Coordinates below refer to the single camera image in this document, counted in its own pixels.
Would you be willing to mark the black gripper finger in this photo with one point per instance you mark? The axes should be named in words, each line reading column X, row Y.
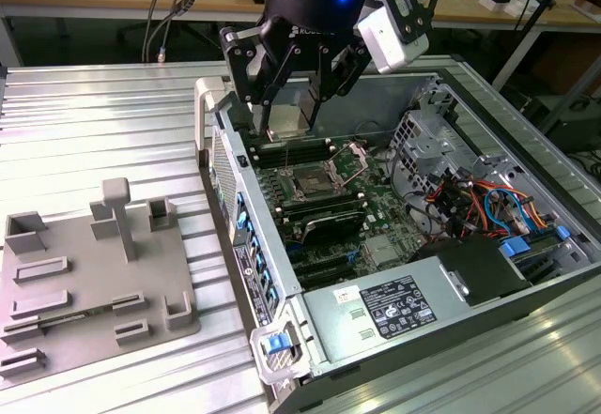
column 338, row 73
column 241, row 66

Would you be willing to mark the silver CPU plate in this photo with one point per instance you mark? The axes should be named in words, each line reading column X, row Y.
column 288, row 120

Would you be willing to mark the black RAM slot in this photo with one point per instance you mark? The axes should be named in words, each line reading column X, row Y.
column 324, row 208
column 300, row 146
column 291, row 155
column 319, row 198

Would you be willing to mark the CPU socket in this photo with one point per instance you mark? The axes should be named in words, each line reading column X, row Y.
column 310, row 183

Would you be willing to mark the blue slot clip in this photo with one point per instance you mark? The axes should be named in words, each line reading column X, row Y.
column 241, row 220
column 271, row 295
column 256, row 246
column 263, row 275

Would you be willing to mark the black expansion slot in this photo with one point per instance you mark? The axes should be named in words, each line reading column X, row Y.
column 328, row 275
column 319, row 261

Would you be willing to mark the open grey PC case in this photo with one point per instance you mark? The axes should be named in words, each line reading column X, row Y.
column 399, row 95

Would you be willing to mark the silver perforated drive cage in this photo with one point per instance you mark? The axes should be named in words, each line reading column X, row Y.
column 422, row 146

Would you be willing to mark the green motherboard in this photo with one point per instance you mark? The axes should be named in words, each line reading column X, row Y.
column 375, row 198

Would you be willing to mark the black graphics card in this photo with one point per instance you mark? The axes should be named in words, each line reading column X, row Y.
column 333, row 228

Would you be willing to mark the silver chipset heat sink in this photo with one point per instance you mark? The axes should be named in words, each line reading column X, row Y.
column 379, row 249

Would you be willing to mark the small white box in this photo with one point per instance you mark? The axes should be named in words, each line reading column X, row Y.
column 521, row 5

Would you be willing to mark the black PC tower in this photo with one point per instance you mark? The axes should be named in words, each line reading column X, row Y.
column 573, row 123

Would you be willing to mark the black plastic shroud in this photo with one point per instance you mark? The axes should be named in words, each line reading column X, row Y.
column 479, row 268

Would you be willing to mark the large blue disk clip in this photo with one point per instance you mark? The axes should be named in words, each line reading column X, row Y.
column 514, row 247

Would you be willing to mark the grey power supply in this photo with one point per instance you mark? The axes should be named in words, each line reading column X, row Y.
column 338, row 329

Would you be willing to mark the grey parts rack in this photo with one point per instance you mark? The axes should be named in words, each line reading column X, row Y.
column 94, row 282

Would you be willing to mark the small blue disk clip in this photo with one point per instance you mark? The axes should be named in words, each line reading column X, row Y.
column 562, row 232

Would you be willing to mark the blue case latch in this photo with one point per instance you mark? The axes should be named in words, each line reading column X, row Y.
column 274, row 343

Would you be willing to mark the green RAM stick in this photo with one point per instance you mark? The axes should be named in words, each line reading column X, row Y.
column 75, row 315

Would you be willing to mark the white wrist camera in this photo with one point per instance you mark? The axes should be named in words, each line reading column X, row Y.
column 389, row 43

